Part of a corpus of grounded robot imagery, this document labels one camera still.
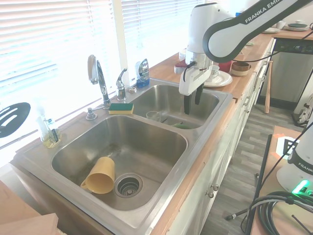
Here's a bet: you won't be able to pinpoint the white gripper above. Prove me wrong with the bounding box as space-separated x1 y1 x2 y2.
179 63 213 116

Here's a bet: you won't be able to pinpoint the chrome faucet lever handle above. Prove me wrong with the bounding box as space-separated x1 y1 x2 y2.
114 68 129 101

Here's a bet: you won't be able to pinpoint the chrome sink faucet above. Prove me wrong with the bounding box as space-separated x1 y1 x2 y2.
87 54 111 110

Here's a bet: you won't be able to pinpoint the green dish in basin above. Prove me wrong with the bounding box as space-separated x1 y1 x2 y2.
170 121 191 129

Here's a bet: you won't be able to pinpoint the white dinner plate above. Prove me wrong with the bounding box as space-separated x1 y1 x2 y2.
203 70 233 88

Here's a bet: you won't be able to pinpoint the white patterned teacup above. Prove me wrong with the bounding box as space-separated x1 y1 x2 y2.
208 65 221 82

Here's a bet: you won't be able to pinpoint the clear drinking glass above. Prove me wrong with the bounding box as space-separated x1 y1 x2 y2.
146 111 161 123

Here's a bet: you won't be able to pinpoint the red mug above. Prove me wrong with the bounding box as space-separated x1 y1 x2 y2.
218 60 232 73

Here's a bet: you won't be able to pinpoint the brown ceramic bowl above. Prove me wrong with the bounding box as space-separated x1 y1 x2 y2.
231 61 252 77

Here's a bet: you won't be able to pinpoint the blue dish soap bottle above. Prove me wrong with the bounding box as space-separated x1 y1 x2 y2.
135 58 150 89

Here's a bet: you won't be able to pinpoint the white kitchen cabinets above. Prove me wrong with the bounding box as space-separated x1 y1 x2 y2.
156 39 276 235

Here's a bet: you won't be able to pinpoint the stainless steel double sink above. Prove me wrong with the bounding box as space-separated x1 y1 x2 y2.
12 77 234 235

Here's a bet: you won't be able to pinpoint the yellow green sponge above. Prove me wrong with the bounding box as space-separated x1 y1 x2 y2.
108 103 135 115

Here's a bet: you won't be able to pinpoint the narrow white window blind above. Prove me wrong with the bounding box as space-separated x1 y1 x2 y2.
121 0 206 65

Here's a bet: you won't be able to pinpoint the stainless steel dishwasher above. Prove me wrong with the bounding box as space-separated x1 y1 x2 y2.
259 37 313 104

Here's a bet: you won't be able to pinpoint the black stand pole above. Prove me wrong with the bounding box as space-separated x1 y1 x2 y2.
245 134 272 235

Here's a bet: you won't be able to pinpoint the chrome soap dispenser pump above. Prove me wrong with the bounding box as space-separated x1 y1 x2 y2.
85 107 98 121

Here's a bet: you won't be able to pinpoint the black white fiducial marker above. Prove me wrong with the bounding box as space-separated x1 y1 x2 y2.
275 137 302 160

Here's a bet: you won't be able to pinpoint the metal sink drain strainer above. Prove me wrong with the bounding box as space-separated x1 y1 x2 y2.
114 173 144 198

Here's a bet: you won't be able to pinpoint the yellow plastic mug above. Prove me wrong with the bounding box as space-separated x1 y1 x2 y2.
80 156 115 195

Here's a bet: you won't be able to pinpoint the stack of plates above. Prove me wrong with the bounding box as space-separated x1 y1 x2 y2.
283 20 312 32

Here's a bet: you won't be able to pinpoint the clear bottle yellow liquid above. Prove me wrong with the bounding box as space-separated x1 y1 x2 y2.
36 104 62 149

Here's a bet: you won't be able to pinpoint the wide white window blind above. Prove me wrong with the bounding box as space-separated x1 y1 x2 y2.
0 0 116 85

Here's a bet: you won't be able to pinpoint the black slotted oval object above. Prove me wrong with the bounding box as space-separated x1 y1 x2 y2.
0 102 32 139

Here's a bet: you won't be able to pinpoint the light wooden board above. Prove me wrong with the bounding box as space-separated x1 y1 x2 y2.
0 180 60 235

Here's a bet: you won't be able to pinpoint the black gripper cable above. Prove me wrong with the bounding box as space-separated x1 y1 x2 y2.
183 60 197 83

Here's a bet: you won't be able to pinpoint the floor cable with plug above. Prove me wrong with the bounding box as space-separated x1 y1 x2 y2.
225 209 254 221

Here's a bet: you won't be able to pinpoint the coiled black cable bundle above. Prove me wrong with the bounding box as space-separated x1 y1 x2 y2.
251 190 313 235

